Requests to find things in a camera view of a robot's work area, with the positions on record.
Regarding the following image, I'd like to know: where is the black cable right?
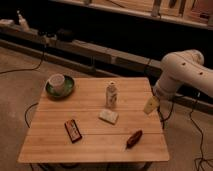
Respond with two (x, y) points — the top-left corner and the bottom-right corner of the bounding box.
(189, 99), (213, 171)

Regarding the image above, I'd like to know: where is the dark round object on ledge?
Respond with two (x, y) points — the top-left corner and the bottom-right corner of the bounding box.
(56, 29), (75, 42)

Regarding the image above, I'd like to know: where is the red black candy box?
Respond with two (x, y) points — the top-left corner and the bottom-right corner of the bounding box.
(65, 119), (82, 143)

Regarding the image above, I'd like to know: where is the black floor cable left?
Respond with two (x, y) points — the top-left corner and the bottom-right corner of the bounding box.
(0, 49), (46, 76)

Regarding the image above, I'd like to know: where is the white cup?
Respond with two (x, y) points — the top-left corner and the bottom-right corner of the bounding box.
(48, 74), (65, 93)

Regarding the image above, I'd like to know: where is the wooden table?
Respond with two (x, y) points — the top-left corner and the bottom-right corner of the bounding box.
(18, 77), (169, 163)

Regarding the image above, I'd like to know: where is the white patterned bottle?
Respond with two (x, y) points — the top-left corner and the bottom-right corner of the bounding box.
(106, 81), (117, 108)

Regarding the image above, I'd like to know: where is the white sponge block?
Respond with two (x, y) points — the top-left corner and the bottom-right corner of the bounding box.
(99, 109), (119, 124)

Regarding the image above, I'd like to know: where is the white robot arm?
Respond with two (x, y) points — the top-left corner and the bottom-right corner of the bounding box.
(143, 49), (213, 114)

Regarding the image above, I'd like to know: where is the white spray bottle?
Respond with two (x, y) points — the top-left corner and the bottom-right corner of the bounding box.
(17, 11), (30, 31)

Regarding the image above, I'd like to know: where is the green saucer plate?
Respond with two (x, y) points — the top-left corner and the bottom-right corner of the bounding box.
(45, 74), (75, 99)

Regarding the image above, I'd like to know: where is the red brown pocket tool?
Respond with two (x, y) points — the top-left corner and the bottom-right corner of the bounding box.
(126, 130), (143, 149)

